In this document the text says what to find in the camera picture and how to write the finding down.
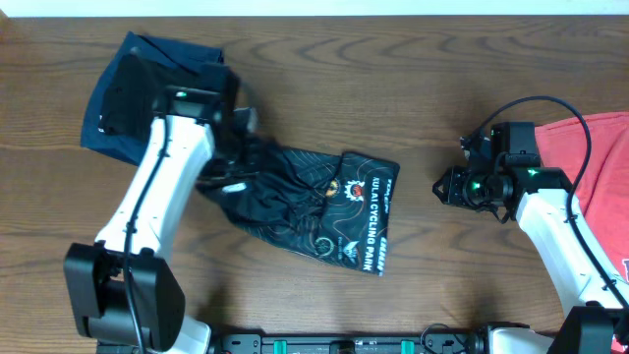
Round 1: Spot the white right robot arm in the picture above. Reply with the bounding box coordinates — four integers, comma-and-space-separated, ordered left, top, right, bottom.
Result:
432, 166, 628, 353

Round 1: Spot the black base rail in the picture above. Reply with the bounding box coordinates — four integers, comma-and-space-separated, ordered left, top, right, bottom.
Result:
95, 320, 556, 354

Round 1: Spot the folded black garment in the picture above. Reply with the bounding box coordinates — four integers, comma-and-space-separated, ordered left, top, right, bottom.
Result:
98, 54, 168, 142

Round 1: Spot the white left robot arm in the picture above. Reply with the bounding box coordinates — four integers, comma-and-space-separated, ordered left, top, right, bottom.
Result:
63, 87, 258, 353

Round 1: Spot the red t-shirt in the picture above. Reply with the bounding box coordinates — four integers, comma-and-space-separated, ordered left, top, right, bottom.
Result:
536, 112, 628, 278

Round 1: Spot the black patterned sports jersey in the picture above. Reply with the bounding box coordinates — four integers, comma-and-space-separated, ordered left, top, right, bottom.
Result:
196, 139, 400, 276

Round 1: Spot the folded navy blue garment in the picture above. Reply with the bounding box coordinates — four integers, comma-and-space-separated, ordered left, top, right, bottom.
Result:
81, 31, 224, 165

